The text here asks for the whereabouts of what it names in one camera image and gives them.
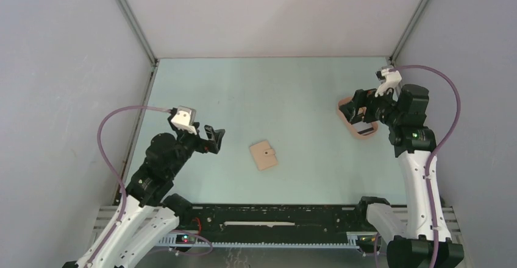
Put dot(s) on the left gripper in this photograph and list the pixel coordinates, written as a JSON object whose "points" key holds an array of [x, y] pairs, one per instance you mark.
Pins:
{"points": [[211, 145]]}

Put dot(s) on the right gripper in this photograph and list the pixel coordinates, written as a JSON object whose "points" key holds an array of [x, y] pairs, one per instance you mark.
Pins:
{"points": [[370, 100]]}

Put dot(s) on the beige leather card holder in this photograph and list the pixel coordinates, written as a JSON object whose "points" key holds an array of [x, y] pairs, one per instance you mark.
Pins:
{"points": [[263, 155]]}

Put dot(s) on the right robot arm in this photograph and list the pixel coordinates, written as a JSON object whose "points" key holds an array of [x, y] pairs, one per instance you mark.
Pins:
{"points": [[424, 240]]}

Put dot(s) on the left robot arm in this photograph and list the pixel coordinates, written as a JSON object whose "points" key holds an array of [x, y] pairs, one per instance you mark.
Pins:
{"points": [[149, 212]]}

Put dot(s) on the pink oval tray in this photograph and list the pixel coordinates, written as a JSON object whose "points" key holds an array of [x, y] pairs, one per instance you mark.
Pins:
{"points": [[361, 129]]}

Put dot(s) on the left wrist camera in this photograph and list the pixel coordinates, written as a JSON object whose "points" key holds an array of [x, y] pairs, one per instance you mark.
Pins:
{"points": [[182, 118]]}

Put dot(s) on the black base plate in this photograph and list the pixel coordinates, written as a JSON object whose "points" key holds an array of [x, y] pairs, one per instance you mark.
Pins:
{"points": [[266, 224]]}

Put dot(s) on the aluminium frame rail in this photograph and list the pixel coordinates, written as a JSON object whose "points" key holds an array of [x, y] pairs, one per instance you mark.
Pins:
{"points": [[258, 242]]}

